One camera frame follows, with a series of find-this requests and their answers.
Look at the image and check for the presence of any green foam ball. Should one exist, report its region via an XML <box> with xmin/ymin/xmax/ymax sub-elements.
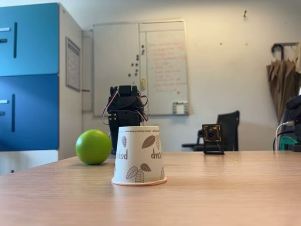
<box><xmin>75</xmin><ymin>129</ymin><xmax>112</xmax><ymax>165</ymax></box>

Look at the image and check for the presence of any leaf print paper cup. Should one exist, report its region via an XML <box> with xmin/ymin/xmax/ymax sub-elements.
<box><xmin>111</xmin><ymin>126</ymin><xmax>168</xmax><ymax>186</ymax></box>

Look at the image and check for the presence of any blue locker cabinet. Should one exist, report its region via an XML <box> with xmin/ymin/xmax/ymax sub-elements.
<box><xmin>0</xmin><ymin>2</ymin><xmax>83</xmax><ymax>176</ymax></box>

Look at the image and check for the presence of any framed notice sheet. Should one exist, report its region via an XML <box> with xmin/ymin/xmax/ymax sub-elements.
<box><xmin>65</xmin><ymin>36</ymin><xmax>81</xmax><ymax>92</ymax></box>

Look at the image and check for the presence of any dark blue cabinet door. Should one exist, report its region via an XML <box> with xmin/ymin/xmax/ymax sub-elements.
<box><xmin>0</xmin><ymin>74</ymin><xmax>60</xmax><ymax>152</ymax></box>

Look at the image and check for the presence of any black webcam on stand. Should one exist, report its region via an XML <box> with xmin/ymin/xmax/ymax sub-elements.
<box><xmin>202</xmin><ymin>124</ymin><xmax>225</xmax><ymax>155</ymax></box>

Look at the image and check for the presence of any black office chair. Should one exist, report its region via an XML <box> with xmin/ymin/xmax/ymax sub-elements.
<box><xmin>182</xmin><ymin>110</ymin><xmax>240</xmax><ymax>152</ymax></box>

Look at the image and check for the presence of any light blue cabinet door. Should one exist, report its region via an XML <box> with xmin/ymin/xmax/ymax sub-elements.
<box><xmin>0</xmin><ymin>2</ymin><xmax>60</xmax><ymax>77</ymax></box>

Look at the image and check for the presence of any brown folded umbrella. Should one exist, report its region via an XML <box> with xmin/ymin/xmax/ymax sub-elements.
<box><xmin>266</xmin><ymin>43</ymin><xmax>301</xmax><ymax>123</ymax></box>

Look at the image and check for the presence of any green table clamp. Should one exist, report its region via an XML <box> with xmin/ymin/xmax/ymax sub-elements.
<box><xmin>279</xmin><ymin>136</ymin><xmax>298</xmax><ymax>152</ymax></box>

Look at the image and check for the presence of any robot arm servo cable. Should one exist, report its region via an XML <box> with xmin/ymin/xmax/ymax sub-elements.
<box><xmin>102</xmin><ymin>90</ymin><xmax>116</xmax><ymax>125</ymax></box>

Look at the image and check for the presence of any wall whiteboard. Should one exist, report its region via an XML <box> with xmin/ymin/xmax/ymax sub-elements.
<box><xmin>92</xmin><ymin>20</ymin><xmax>190</xmax><ymax>117</ymax></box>

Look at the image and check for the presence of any white charging cable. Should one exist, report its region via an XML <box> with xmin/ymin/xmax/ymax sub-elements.
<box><xmin>275</xmin><ymin>121</ymin><xmax>294</xmax><ymax>152</ymax></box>

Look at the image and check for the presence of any wall coat rack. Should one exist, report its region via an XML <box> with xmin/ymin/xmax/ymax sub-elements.
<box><xmin>272</xmin><ymin>42</ymin><xmax>301</xmax><ymax>48</ymax></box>

